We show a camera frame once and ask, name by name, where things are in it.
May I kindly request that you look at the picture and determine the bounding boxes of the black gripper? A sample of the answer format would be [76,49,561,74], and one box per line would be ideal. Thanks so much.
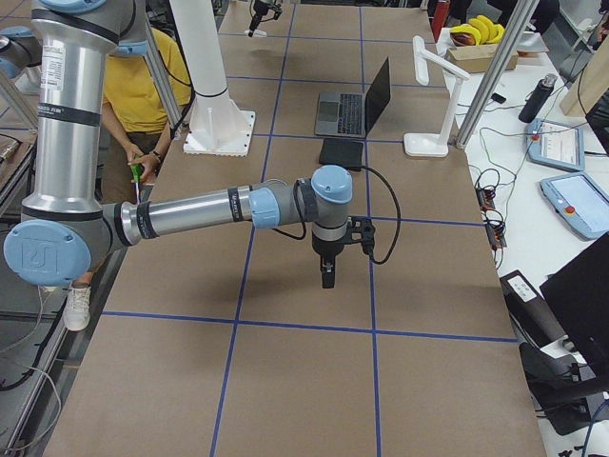
[312,216,375,288]
[247,0,282,37]

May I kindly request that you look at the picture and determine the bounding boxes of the black mouse pad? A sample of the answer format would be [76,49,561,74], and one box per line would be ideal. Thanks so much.
[319,138,363,171]

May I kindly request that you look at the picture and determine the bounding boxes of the grey laptop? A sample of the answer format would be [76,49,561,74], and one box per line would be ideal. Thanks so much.
[314,58,391,138]

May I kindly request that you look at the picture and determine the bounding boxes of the white computer mouse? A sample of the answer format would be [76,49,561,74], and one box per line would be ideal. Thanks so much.
[244,30,267,38]

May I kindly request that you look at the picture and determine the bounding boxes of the white desk lamp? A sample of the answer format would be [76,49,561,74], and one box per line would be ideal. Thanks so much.
[403,35,470,158]

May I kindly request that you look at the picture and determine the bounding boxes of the person in yellow shirt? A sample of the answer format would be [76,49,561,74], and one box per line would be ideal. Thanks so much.
[63,29,190,331]

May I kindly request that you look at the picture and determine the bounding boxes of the black box with white label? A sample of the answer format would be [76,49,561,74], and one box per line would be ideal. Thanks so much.
[500,270,576,352]

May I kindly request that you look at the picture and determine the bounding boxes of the cardboard box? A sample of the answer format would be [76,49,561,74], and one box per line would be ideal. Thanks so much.
[444,44,499,73]

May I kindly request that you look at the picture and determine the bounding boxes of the yellow bananas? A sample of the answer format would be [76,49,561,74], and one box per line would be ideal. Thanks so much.
[449,15,505,47]

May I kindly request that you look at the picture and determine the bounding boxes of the small black puck device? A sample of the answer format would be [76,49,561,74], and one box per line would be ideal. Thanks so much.
[491,93,506,104]

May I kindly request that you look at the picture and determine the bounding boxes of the black monitor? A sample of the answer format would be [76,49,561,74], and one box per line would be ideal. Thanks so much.
[540,234,608,375]

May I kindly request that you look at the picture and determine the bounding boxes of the near blue teach pendant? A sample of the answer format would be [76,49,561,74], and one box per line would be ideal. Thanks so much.
[540,171,608,240]

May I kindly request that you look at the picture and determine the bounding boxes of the blue teach pendant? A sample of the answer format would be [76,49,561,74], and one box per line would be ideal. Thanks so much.
[540,171,608,240]
[525,118,585,171]

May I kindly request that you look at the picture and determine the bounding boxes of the far blue teach pendant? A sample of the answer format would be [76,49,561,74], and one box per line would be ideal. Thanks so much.
[525,118,585,171]

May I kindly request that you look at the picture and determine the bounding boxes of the black water bottle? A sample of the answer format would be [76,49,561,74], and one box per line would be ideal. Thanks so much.
[518,73,558,124]

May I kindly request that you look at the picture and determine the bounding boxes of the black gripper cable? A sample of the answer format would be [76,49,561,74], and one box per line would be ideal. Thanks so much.
[270,164,402,266]

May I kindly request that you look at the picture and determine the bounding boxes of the white pedestal column base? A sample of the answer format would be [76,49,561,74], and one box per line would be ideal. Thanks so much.
[170,0,256,156]

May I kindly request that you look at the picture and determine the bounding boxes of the green handled tool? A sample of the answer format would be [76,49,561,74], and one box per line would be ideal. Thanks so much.
[129,164,144,204]

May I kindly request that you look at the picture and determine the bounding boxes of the aluminium frame post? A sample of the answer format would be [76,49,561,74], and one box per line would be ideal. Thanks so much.
[455,0,539,149]

